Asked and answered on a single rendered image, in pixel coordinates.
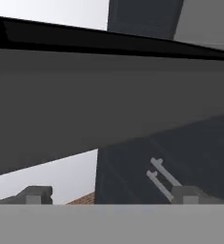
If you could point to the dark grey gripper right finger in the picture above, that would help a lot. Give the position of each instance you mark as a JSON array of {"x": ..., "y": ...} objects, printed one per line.
[{"x": 188, "y": 191}]

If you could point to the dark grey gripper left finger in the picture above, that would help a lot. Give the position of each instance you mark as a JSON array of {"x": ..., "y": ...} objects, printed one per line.
[{"x": 37, "y": 192}]

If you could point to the dark grey cupboard door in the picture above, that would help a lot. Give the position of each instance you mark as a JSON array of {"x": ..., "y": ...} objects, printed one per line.
[
  {"x": 123, "y": 178},
  {"x": 205, "y": 149}
]

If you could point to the pale grey panel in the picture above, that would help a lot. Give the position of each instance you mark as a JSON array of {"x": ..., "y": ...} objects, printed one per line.
[{"x": 208, "y": 19}]

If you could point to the dark grey tall cupboard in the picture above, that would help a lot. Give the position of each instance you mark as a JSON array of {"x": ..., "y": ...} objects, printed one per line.
[{"x": 142, "y": 16}]

